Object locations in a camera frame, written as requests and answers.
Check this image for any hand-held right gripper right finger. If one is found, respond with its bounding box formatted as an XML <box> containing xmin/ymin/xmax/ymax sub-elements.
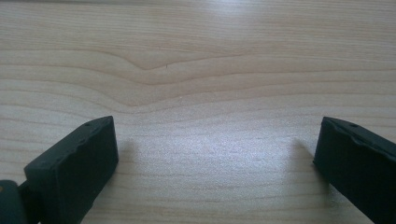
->
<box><xmin>312</xmin><ymin>116</ymin><xmax>396</xmax><ymax>224</ymax></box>

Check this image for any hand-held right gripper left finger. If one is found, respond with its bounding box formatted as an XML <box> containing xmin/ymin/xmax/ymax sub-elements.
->
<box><xmin>18</xmin><ymin>115</ymin><xmax>120</xmax><ymax>224</ymax></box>

